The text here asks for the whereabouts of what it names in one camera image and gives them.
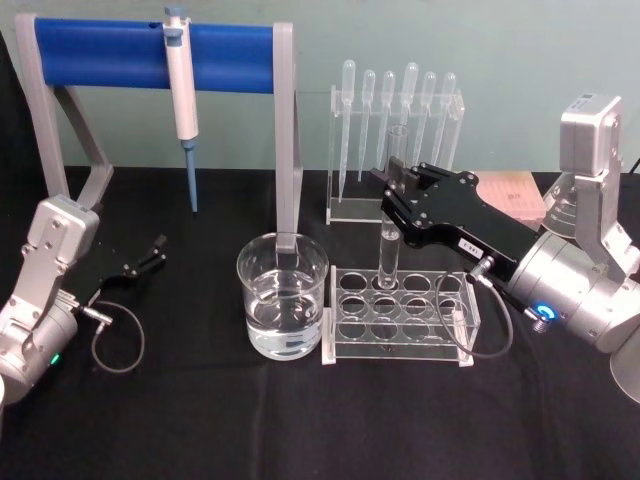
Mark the small clear plastic dropper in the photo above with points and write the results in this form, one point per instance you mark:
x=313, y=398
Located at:
x=388, y=85

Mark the white pipette with blue tip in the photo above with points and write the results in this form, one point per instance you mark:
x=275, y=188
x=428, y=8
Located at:
x=181, y=90

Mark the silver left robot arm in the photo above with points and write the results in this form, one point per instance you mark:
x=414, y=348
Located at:
x=30, y=330

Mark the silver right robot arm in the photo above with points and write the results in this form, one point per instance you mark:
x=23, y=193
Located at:
x=565, y=280

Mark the clear glass test tube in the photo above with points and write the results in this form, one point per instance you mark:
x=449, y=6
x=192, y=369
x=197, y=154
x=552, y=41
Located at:
x=397, y=145

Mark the clear acrylic test tube rack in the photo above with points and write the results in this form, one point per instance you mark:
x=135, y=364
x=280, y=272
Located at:
x=400, y=345

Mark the black table cloth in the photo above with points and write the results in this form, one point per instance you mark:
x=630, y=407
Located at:
x=300, y=425

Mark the glass beaker with water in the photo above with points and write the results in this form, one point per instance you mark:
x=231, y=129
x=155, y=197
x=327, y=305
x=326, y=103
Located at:
x=280, y=310

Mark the glass conical flask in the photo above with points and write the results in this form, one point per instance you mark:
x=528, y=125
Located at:
x=560, y=210

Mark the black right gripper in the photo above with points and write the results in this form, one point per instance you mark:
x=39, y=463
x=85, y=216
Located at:
x=450, y=205

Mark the clear acrylic dropper rack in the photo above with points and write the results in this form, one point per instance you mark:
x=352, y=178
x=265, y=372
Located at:
x=350, y=212

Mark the pink pipette tip box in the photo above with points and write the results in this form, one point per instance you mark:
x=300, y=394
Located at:
x=510, y=195

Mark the large clear plastic dropper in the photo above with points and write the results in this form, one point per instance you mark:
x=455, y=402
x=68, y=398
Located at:
x=411, y=75
x=348, y=75

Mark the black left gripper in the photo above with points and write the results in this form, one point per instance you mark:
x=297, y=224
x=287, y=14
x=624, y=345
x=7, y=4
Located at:
x=107, y=275

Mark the grey stand with blue bar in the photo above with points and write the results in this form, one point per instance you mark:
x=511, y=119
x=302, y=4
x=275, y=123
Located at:
x=100, y=55

